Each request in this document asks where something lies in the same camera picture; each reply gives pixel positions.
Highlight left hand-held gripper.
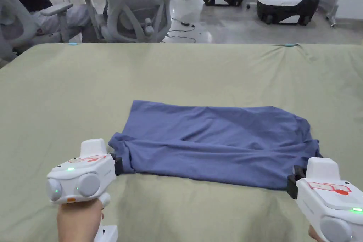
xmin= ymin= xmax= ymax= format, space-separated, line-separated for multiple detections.
xmin=46 ymin=138 xmax=123 ymax=242

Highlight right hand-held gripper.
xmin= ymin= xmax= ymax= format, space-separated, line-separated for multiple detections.
xmin=287 ymin=157 xmax=363 ymax=242

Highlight dark blue shirt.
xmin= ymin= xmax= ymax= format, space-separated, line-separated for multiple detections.
xmin=108 ymin=100 xmax=323 ymax=191

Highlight person's right hand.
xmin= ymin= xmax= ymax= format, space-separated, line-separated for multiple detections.
xmin=308 ymin=224 xmax=325 ymax=242

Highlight person's left hand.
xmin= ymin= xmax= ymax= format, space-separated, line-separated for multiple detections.
xmin=56 ymin=200 xmax=104 ymax=242

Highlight bed with pale green sheet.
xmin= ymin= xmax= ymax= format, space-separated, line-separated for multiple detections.
xmin=0 ymin=43 xmax=363 ymax=242

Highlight grey mesh office chair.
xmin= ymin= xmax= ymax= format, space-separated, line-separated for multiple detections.
xmin=75 ymin=0 xmax=173 ymax=43
xmin=0 ymin=0 xmax=75 ymax=62

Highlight black floor cable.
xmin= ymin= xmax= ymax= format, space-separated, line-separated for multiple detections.
xmin=167 ymin=17 xmax=197 ymax=42

